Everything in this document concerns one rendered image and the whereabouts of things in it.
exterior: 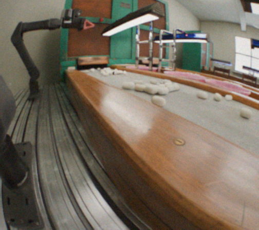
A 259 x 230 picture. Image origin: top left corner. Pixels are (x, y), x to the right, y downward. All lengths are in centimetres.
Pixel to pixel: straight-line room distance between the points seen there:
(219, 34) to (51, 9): 556
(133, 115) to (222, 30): 569
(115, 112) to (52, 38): 190
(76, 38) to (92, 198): 115
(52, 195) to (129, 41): 135
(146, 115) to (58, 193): 17
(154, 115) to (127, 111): 4
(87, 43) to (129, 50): 46
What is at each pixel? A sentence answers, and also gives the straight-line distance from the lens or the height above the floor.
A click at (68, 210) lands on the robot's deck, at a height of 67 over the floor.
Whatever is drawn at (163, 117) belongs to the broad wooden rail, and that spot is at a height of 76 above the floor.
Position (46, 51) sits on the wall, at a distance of 197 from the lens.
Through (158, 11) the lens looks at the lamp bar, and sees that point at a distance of 56.
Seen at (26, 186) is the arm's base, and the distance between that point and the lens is 21.
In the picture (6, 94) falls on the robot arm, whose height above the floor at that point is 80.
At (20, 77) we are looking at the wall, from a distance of 203.
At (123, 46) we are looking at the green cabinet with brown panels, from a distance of 132.
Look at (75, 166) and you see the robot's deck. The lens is 22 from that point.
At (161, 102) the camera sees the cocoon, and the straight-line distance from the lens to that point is 24.
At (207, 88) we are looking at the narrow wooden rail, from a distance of 49.
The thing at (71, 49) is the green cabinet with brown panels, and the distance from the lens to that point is 116.
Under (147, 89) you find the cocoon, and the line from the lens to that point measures 33.
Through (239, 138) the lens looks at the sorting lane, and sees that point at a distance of 22.
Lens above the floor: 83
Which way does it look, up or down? 19 degrees down
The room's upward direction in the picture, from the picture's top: 1 degrees clockwise
